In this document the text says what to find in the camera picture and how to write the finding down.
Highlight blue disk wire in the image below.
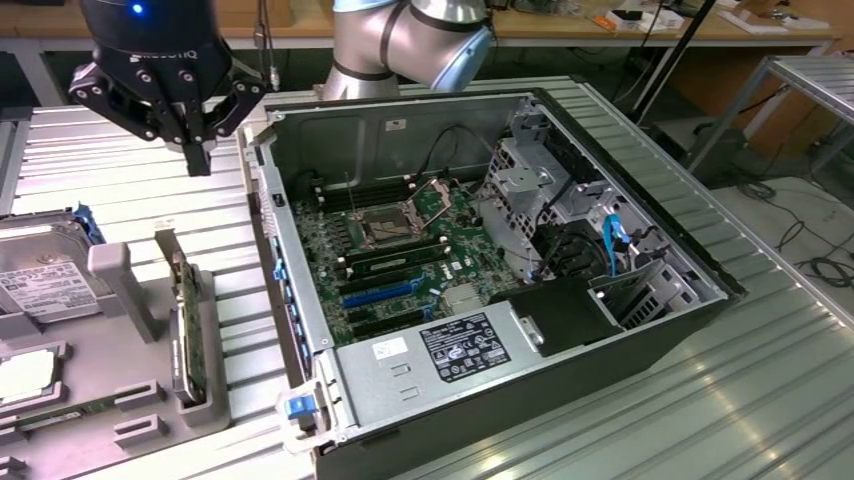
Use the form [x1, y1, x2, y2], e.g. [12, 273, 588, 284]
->
[602, 213, 634, 279]

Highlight blue case latch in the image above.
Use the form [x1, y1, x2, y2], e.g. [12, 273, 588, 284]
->
[281, 394, 316, 422]

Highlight black tripod pole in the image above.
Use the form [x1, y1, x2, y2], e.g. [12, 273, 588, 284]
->
[630, 0, 719, 119]

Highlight wooden desk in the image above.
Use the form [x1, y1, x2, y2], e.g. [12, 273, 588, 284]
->
[0, 0, 843, 64]

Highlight silver chipset heatsink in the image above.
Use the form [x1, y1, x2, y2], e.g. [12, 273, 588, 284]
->
[440, 286, 490, 310]

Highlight thin socket locking lever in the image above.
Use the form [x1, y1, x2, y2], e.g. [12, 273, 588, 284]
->
[342, 171, 360, 224]

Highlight black floor cables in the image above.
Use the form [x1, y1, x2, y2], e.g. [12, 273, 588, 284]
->
[732, 177, 854, 291]

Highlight green Dell motherboard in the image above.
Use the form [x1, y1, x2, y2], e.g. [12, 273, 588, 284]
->
[292, 182, 523, 351]

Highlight black looping wire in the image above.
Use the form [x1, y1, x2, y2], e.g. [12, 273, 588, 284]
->
[410, 124, 500, 184]

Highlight grey parts rack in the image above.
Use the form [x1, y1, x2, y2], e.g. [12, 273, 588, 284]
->
[0, 242, 232, 480]

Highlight metal socket cover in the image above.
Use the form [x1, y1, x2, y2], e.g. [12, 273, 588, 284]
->
[402, 177, 460, 235]

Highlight green loose RAM stick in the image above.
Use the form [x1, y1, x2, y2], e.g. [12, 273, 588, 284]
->
[0, 398, 121, 436]

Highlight installed RAM stick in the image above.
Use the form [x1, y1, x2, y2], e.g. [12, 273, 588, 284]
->
[342, 245, 450, 280]

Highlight brown wooden panel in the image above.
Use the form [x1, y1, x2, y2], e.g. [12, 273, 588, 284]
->
[666, 47, 833, 159]

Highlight CPU socket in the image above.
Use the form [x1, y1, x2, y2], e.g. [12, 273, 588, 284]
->
[355, 203, 428, 251]

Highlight grey power supply unit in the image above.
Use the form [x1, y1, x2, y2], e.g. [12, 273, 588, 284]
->
[335, 301, 547, 432]

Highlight perforated silver disk bay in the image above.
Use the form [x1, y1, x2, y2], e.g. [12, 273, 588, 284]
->
[584, 257, 710, 332]

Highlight black open PC case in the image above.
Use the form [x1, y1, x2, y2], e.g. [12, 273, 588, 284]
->
[236, 87, 747, 480]

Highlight silver CPU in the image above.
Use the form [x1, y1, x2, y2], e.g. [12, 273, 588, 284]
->
[0, 349, 59, 404]

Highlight white cardboard box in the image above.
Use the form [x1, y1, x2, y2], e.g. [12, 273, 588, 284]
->
[636, 10, 687, 32]

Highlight black equipment box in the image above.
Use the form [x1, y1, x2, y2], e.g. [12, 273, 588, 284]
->
[650, 118, 750, 174]

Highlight blue card retainer strip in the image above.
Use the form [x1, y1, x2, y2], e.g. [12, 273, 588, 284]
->
[268, 234, 315, 369]

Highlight black expansion slot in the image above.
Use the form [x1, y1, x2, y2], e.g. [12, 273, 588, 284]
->
[351, 319, 439, 339]
[335, 274, 432, 297]
[346, 307, 432, 326]

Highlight metal frame slatted table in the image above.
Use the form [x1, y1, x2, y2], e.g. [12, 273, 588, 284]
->
[684, 53, 854, 176]

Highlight grey hanging cable with plug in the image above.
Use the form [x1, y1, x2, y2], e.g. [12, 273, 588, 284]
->
[251, 0, 281, 94]

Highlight green graphics card black cooler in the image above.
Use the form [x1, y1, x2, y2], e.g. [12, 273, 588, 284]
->
[152, 227, 205, 405]

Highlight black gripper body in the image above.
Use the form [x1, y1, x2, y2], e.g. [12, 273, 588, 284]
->
[79, 0, 236, 146]

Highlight hard disk blue caddy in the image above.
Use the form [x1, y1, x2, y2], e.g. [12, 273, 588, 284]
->
[0, 202, 108, 324]

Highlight silver disk bay cage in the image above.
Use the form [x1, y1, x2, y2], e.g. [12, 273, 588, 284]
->
[480, 135, 592, 281]

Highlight blue expansion slot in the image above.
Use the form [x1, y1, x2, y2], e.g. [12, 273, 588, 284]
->
[340, 288, 428, 310]

